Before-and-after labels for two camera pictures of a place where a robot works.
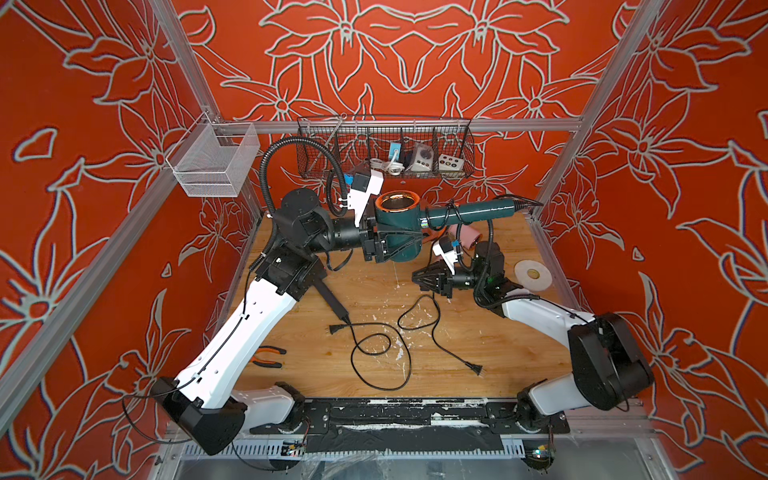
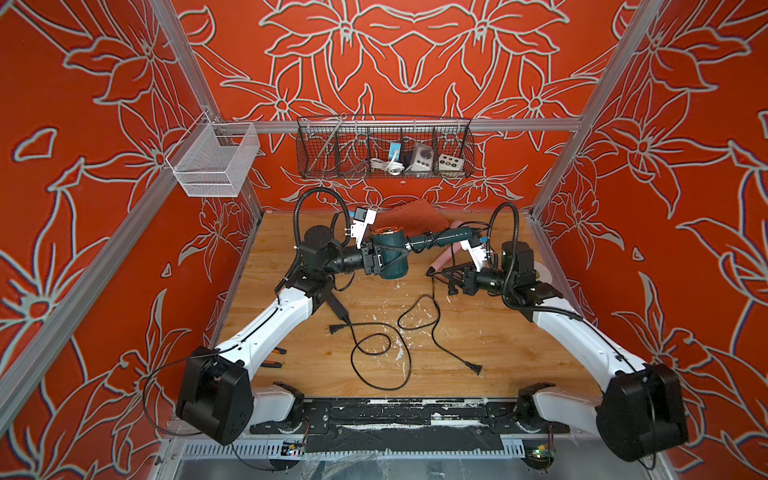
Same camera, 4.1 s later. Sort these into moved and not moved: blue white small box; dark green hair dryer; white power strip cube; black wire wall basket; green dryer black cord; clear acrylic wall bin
Moved: dark green hair dryer; green dryer black cord
Not moved: blue white small box; white power strip cube; clear acrylic wall bin; black wire wall basket
